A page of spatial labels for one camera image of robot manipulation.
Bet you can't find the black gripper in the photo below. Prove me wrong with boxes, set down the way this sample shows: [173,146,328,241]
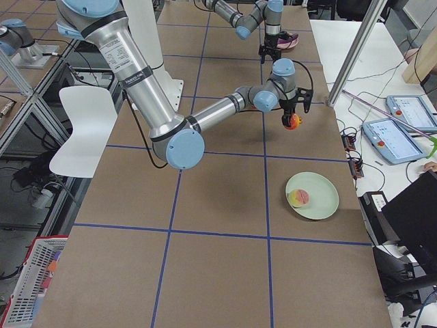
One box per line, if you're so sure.
[258,33,281,64]
[280,99,297,127]

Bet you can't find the red-orange pomegranate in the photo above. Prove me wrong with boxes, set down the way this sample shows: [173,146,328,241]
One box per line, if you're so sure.
[284,113,302,130]

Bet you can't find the purple eggplant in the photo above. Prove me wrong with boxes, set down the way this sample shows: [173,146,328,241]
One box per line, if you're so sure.
[277,33,300,47]

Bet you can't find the yellow-pink peach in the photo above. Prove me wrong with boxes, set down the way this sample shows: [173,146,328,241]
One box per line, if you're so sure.
[288,189,310,208]

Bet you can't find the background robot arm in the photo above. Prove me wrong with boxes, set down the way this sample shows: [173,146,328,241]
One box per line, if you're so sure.
[1,18,48,69]

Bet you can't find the pink plate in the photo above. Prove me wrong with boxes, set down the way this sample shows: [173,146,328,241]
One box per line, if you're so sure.
[278,31,300,52]

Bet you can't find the grey orange USB hub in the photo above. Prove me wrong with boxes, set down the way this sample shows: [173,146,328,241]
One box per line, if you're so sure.
[341,134,356,151]

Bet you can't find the light green plate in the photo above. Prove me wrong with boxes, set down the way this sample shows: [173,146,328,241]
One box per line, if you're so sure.
[285,172,339,220]

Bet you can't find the near teach pendant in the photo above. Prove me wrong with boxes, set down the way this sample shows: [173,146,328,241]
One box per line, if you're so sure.
[363,118,426,165]

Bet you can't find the teach pendant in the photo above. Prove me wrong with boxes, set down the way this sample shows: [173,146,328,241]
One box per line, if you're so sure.
[363,118,426,165]
[386,95,436,133]

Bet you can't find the far teach pendant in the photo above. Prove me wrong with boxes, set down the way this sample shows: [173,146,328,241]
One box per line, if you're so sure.
[386,95,436,133]

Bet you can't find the metal reacher stick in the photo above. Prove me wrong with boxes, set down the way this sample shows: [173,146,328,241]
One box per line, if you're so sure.
[341,90,436,145]

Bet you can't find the black monitor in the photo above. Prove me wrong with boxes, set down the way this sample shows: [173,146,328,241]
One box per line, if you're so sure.
[382,171,436,273]

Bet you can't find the white chair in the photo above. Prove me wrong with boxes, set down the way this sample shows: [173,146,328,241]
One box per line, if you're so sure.
[49,85,117,178]

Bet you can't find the white plastic basket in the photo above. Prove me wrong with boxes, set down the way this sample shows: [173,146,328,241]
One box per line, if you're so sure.
[1,235,68,327]

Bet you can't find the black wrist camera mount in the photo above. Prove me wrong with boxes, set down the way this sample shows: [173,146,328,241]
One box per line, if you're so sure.
[296,87,313,113]

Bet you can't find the aluminium frame post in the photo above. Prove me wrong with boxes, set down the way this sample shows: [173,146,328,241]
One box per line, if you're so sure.
[326,0,387,107]

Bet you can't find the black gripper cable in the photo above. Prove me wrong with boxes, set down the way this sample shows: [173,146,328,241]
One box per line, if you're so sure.
[122,59,315,169]

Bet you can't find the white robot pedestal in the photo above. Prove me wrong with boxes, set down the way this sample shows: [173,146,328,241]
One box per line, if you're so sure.
[122,0,184,111]

